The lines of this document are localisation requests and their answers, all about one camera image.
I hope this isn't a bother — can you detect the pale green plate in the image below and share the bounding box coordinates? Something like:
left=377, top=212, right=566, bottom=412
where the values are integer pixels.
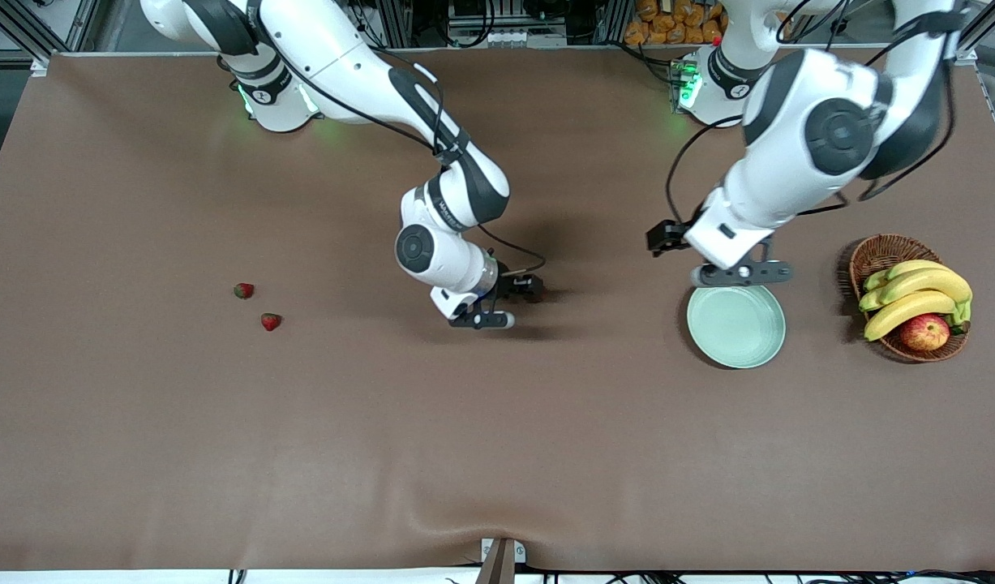
left=687, top=280, right=787, bottom=370

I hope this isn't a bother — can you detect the brown table cloth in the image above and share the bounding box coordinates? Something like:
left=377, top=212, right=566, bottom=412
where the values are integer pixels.
left=0, top=47, right=995, bottom=573

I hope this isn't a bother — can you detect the brown wicker basket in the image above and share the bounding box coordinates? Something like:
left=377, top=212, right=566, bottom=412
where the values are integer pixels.
left=849, top=234, right=971, bottom=363

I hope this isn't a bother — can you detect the pile of orange breads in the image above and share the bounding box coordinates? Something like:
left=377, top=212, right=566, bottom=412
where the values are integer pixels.
left=624, top=0, right=729, bottom=46

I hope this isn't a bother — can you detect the greenish yellow banana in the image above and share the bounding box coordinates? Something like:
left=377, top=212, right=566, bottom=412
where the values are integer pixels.
left=886, top=260, right=949, bottom=281

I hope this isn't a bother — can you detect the large yellow banana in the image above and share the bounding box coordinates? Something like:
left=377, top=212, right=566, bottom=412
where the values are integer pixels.
left=864, top=290, right=958, bottom=342
left=881, top=268, right=973, bottom=306

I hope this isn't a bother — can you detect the red apple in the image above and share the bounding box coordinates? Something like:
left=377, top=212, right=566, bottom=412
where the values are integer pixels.
left=900, top=314, right=951, bottom=352

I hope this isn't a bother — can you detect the metal table clamp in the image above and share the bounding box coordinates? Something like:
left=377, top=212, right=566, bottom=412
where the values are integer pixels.
left=474, top=537, right=527, bottom=584

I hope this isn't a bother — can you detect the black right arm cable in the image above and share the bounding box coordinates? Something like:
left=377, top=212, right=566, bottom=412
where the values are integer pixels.
left=246, top=0, right=547, bottom=277

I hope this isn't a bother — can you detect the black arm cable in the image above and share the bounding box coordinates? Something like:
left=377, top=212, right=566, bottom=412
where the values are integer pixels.
left=246, top=0, right=547, bottom=277
left=666, top=0, right=964, bottom=230

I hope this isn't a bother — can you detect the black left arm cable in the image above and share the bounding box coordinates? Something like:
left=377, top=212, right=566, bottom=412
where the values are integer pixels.
left=666, top=0, right=964, bottom=230

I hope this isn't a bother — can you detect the aluminium frame profile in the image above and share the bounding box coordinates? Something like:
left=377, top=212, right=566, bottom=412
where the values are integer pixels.
left=375, top=0, right=414, bottom=49

